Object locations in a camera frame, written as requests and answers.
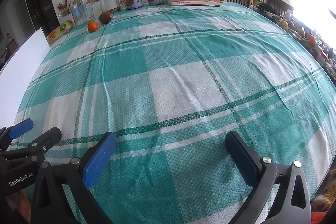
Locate small orange tangerine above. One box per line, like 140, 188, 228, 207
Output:
87, 20, 99, 32

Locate dark sweet potato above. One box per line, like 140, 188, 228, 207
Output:
99, 11, 113, 24

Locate white cardboard box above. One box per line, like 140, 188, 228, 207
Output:
0, 28, 51, 127

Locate teal white plaid tablecloth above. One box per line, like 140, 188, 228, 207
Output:
11, 3, 335, 223

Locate red fleece sleeve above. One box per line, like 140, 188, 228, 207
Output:
311, 211, 329, 224

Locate fruit pattern pouch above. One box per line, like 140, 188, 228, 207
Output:
47, 20, 75, 44

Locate red flower vase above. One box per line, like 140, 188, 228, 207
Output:
56, 0, 70, 16

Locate empty glass jar gold lid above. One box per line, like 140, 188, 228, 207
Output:
69, 0, 94, 26

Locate fruit bowl on side table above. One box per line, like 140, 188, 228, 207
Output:
279, 19, 317, 48

